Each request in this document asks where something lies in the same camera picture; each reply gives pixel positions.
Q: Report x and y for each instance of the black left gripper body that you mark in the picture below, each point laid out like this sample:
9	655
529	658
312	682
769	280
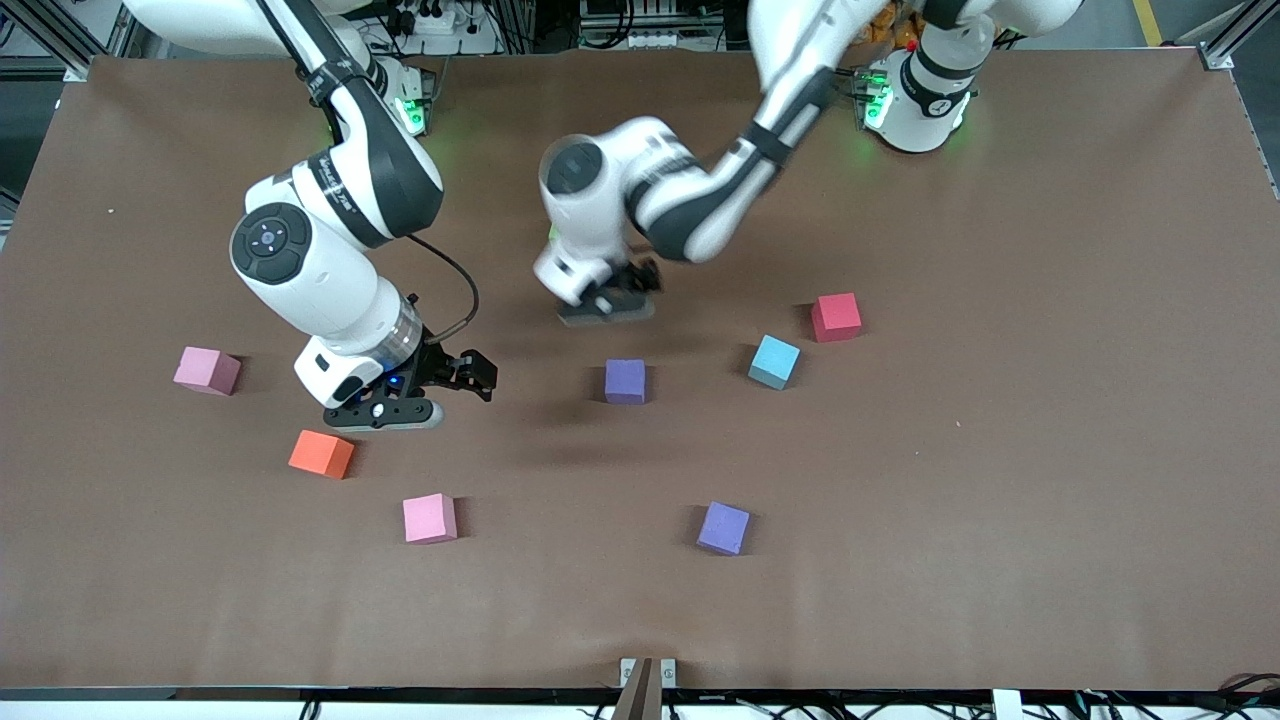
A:
640	277

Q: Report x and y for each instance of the purple foam cube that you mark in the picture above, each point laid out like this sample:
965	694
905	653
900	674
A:
625	381
723	528

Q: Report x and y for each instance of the pink foam cube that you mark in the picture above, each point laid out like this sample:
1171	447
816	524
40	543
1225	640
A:
205	370
430	518

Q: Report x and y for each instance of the cyan foam cube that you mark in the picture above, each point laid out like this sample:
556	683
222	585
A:
774	360

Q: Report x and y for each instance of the red foam cube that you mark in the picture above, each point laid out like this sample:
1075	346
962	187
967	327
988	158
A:
835	317

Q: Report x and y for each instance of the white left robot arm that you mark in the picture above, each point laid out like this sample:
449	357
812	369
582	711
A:
690	210

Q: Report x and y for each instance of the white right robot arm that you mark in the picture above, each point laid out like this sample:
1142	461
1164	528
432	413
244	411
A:
330	270

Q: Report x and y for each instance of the orange foam cube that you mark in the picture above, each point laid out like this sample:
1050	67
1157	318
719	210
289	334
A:
320	456

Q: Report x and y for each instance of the white power strip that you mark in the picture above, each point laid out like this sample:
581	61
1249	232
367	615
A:
440	22

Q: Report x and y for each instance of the brown table cover sheet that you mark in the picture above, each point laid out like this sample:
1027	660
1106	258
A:
1000	500

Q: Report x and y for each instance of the metal clamp bracket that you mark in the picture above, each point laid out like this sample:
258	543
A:
627	670

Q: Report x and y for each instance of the brown camera support pole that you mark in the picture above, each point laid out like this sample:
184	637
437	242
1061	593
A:
640	700

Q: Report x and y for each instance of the aluminium frame strut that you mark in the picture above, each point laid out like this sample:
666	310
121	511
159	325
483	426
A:
40	68
1240	30

